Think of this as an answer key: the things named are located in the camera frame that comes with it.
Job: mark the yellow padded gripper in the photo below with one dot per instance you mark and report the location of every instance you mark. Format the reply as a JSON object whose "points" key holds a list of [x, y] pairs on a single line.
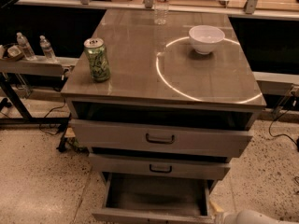
{"points": [[221, 217]]}

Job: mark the grey bottom drawer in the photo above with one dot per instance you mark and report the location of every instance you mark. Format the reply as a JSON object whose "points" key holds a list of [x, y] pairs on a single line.
{"points": [[142, 199]]}

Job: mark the grey drawer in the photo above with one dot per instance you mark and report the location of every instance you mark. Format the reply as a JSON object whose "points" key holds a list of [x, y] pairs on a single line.
{"points": [[162, 139], [142, 199], [159, 167]]}

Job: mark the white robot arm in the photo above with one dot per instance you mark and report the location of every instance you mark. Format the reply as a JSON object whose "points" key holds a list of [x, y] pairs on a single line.
{"points": [[246, 216]]}

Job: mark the grey drawer cabinet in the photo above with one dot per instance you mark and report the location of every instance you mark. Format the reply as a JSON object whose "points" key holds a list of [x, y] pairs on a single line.
{"points": [[157, 78]]}

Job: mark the grey middle drawer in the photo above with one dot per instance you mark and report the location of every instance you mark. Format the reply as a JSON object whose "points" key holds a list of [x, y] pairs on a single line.
{"points": [[159, 167]]}

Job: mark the grey top drawer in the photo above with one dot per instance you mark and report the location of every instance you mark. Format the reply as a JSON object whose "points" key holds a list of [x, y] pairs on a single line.
{"points": [[162, 139]]}

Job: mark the white bowl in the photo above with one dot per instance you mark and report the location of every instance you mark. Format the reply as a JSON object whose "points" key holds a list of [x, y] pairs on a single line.
{"points": [[205, 38]]}

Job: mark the green soda can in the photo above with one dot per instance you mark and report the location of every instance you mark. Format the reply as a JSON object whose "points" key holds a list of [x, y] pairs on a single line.
{"points": [[96, 52]]}

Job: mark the clear bottle on cabinet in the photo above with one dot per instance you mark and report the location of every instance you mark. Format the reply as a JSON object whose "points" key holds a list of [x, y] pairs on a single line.
{"points": [[160, 11]]}

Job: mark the right water bottle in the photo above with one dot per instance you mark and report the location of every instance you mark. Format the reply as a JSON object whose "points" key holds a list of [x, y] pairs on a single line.
{"points": [[47, 49]]}

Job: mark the water bottle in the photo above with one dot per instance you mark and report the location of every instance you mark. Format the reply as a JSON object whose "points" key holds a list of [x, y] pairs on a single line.
{"points": [[25, 47], [47, 49]]}

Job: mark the small bowl on shelf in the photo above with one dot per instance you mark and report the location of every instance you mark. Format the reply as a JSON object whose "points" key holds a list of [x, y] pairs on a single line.
{"points": [[12, 52]]}

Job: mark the left water bottle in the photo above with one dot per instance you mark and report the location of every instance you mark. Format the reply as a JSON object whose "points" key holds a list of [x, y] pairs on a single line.
{"points": [[25, 47]]}

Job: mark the grey back shelf rail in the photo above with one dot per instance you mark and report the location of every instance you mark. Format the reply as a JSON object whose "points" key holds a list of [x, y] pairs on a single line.
{"points": [[256, 9]]}

